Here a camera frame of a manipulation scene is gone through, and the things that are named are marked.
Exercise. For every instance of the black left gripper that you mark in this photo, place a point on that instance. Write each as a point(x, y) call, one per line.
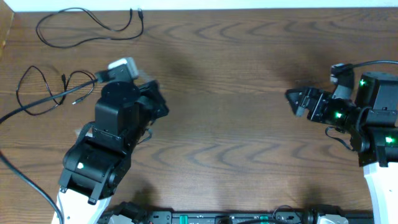
point(152, 94)

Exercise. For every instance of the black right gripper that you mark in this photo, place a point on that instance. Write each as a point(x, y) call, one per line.
point(319, 99)

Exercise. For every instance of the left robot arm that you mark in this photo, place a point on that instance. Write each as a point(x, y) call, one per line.
point(101, 156)

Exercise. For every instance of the cardboard side panel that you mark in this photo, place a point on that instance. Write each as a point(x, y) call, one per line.
point(6, 19)

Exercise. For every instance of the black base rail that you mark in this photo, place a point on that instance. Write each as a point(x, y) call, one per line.
point(130, 213)

